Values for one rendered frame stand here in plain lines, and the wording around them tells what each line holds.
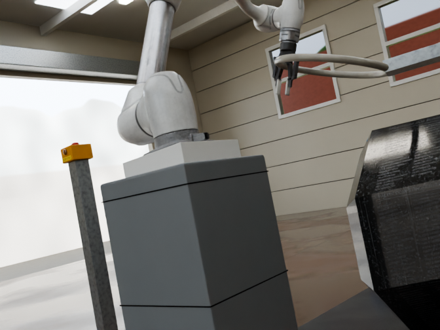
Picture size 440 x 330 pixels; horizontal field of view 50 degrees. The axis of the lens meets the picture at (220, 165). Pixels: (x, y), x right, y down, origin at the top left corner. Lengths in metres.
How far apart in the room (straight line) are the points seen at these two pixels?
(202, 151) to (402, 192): 0.70
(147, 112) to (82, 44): 7.64
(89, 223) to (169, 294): 1.18
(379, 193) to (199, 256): 0.72
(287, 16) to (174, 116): 0.88
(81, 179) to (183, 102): 1.13
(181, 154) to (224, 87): 8.97
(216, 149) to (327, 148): 7.54
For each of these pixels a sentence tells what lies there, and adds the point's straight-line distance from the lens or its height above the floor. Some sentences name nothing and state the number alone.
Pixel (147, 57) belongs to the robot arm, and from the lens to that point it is 1.86.
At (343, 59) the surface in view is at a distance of 1.87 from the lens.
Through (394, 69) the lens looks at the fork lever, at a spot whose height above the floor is 1.04.
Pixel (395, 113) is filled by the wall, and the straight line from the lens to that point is 8.51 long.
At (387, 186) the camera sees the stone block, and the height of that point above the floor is 0.61.
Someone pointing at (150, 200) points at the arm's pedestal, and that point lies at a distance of 1.43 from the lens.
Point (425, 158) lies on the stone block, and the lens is 1.77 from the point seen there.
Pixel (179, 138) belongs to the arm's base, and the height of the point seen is 0.89.
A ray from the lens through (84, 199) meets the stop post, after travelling 2.55.
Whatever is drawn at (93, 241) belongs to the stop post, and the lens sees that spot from 2.56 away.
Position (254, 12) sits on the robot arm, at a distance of 2.29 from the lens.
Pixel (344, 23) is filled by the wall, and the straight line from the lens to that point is 9.02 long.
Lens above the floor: 0.70
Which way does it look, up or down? 3 degrees up
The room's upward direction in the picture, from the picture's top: 11 degrees counter-clockwise
